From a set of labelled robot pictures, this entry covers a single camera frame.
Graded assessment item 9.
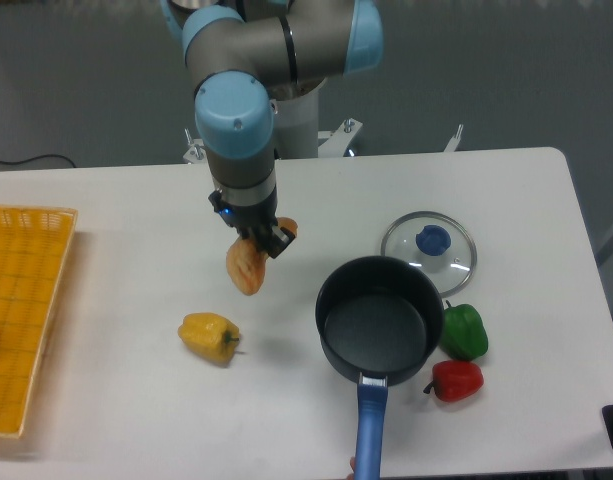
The yellow bell pepper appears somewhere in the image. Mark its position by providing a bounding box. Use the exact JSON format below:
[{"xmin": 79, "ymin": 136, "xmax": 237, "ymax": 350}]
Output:
[{"xmin": 177, "ymin": 312, "xmax": 241, "ymax": 366}]

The person's hand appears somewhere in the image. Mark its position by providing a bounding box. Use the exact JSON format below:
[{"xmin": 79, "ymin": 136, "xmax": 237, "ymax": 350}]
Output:
[{"xmin": 346, "ymin": 456, "xmax": 356, "ymax": 480}]

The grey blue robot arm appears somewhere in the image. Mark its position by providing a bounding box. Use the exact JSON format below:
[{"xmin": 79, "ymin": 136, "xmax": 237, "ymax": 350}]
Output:
[{"xmin": 160, "ymin": 1, "xmax": 383, "ymax": 258}]

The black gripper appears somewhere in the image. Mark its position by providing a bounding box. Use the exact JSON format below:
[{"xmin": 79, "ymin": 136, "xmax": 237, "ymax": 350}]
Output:
[{"xmin": 208, "ymin": 187, "xmax": 295, "ymax": 258}]

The dark saucepan blue handle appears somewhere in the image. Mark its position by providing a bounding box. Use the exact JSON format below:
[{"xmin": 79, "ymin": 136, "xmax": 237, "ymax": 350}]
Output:
[{"xmin": 315, "ymin": 256, "xmax": 444, "ymax": 479}]

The red bell pepper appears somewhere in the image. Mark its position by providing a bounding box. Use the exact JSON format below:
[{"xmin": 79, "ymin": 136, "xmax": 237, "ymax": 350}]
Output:
[{"xmin": 423, "ymin": 360, "xmax": 484, "ymax": 403}]

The triangle bread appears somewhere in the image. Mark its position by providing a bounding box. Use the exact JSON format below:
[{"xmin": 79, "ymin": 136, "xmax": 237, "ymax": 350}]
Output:
[{"xmin": 226, "ymin": 235, "xmax": 269, "ymax": 296}]

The yellow woven basket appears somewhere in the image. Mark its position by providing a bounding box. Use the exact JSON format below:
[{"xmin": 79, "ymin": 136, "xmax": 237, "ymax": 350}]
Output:
[{"xmin": 0, "ymin": 205, "xmax": 78, "ymax": 438}]

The glass lid blue knob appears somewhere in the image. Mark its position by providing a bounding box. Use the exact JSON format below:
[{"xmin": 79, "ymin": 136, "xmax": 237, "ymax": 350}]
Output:
[{"xmin": 380, "ymin": 211, "xmax": 478, "ymax": 298}]

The black floor cable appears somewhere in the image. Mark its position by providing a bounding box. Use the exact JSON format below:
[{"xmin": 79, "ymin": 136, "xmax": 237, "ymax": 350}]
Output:
[{"xmin": 0, "ymin": 153, "xmax": 80, "ymax": 168}]

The green bell pepper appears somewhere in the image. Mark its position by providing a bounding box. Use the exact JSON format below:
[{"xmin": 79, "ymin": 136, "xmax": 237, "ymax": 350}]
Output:
[{"xmin": 440, "ymin": 301, "xmax": 489, "ymax": 361}]

